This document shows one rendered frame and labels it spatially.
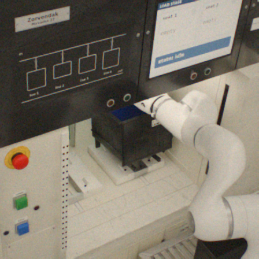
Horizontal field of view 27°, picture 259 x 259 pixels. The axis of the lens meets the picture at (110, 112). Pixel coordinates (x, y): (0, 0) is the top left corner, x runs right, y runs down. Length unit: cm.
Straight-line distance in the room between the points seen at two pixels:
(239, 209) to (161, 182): 71
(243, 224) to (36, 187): 52
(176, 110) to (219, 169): 41
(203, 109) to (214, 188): 34
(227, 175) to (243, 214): 10
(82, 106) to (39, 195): 28
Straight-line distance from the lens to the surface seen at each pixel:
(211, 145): 132
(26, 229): 148
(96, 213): 183
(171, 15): 133
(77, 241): 175
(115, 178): 191
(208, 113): 155
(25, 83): 118
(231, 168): 128
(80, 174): 191
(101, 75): 128
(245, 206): 130
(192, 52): 144
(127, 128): 176
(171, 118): 164
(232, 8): 147
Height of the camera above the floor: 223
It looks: 37 degrees down
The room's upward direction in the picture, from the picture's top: 4 degrees clockwise
